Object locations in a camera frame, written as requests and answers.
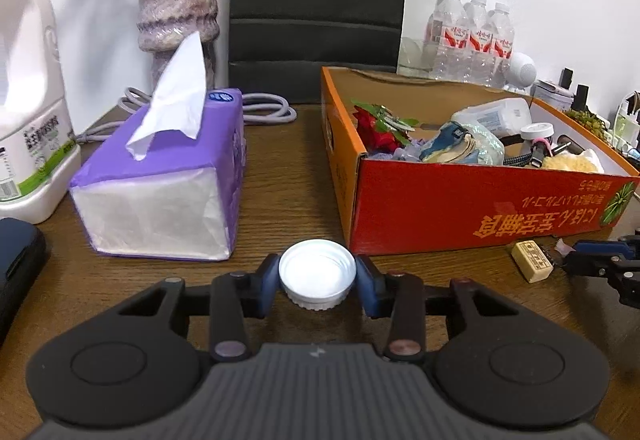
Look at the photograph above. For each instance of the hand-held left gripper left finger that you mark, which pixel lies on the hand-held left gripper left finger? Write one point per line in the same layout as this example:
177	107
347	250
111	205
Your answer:
267	282

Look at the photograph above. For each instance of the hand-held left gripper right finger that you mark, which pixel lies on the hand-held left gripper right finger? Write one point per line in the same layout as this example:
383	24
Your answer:
369	285

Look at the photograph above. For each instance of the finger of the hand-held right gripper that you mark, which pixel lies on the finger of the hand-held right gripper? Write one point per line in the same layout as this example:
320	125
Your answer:
610	277
605	248

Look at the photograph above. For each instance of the small pale wrapper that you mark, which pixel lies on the small pale wrapper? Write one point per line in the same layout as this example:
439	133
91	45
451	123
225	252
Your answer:
562	247

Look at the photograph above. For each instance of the white bottle cap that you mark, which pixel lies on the white bottle cap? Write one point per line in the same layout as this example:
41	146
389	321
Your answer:
317	270

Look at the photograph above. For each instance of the beige rectangular block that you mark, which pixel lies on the beige rectangular block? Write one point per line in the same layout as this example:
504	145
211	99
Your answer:
532	262

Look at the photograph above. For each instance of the orange cardboard box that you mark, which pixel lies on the orange cardboard box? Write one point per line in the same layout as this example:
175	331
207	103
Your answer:
450	200

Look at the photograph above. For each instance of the yellow sponge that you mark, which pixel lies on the yellow sponge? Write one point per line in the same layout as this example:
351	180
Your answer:
570	162

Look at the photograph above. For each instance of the small white jar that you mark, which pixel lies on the small white jar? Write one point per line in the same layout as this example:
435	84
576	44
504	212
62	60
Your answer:
537	130

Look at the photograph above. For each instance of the red artificial rose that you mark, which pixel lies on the red artificial rose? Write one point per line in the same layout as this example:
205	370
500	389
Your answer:
375	137

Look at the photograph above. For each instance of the grey tin box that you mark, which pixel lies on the grey tin box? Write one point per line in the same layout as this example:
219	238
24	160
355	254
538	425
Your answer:
552	93

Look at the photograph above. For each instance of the purple tissue box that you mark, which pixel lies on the purple tissue box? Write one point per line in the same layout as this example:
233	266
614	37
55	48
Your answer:
165	154

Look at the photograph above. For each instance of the blue and white pouch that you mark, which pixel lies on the blue and white pouch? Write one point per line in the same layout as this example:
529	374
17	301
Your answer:
460	147

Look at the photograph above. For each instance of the white plastic bottle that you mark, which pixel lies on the white plastic bottle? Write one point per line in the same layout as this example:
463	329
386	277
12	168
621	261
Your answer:
500	114

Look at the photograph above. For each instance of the white round figurine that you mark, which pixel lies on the white round figurine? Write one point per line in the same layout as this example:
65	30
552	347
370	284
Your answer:
522	69

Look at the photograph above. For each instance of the clear water bottle red label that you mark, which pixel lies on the clear water bottle red label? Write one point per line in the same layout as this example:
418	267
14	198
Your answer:
501	47
447	37
477	42

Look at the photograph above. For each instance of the dark blue case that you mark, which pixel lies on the dark blue case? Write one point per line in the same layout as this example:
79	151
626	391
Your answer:
15	260

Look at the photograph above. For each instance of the white plastic jug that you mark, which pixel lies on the white plastic jug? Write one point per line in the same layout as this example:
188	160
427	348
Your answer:
30	69

